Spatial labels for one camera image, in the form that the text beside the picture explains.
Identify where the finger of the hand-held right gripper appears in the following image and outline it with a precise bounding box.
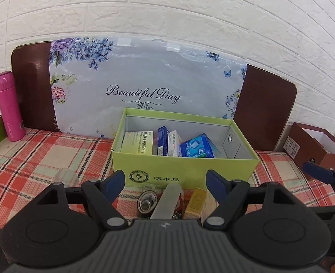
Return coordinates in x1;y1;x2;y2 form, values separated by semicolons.
303;162;335;188

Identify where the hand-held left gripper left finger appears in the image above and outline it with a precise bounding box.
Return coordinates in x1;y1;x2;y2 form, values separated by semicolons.
36;171;129;231

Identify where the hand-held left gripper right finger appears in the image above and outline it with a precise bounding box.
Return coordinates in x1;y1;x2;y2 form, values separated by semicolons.
204;169;294;230

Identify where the small tan box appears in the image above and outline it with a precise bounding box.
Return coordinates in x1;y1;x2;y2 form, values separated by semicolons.
184;188;208;219

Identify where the light green cardboard box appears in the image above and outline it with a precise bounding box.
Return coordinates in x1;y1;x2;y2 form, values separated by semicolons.
111;107;260;190

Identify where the black tape roll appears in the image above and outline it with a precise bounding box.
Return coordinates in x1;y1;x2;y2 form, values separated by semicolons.
136;190;159;218

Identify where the blue mask box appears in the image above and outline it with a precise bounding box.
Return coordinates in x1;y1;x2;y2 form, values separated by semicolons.
180;133;216;159

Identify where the clear plastic cup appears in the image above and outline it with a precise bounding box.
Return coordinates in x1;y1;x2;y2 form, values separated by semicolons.
54;168;80;185

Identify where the yellow medicine box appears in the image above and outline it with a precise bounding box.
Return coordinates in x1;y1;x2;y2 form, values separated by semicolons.
120;131;154;155

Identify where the white red label medicine box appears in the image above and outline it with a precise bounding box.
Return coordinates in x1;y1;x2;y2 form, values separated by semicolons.
167;130;183;157

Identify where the blue medicine box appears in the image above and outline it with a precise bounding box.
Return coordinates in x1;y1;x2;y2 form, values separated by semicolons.
157;126;177;156

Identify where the brown cardboard box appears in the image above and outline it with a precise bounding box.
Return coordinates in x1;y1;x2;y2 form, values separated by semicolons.
284;122;335;180

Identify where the translucent plastic container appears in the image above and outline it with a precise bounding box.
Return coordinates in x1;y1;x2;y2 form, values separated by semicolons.
150;183;182;219

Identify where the plaid cloth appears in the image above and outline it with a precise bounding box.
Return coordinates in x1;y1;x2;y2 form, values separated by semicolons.
0;128;335;234

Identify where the floral plastic bag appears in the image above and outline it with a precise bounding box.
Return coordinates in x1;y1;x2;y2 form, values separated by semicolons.
48;37;247;140

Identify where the floral Beautiful Day board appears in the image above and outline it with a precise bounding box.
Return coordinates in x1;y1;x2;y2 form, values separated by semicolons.
12;41;297;152

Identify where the pink thermos bottle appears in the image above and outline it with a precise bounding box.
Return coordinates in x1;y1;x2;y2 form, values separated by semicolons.
0;71;26;142

